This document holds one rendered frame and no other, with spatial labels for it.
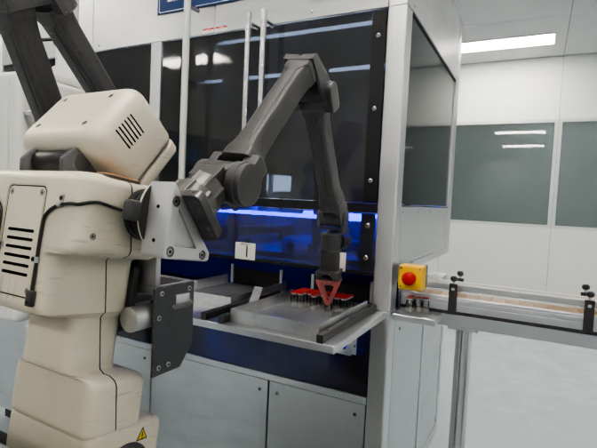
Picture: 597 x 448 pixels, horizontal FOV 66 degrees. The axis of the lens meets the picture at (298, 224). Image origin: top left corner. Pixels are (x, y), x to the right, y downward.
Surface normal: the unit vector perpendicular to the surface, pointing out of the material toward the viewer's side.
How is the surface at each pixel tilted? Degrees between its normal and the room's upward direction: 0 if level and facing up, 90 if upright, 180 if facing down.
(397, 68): 90
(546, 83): 90
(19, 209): 82
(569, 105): 90
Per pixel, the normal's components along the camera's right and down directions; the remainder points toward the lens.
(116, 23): -0.46, 0.03
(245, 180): 0.89, 0.15
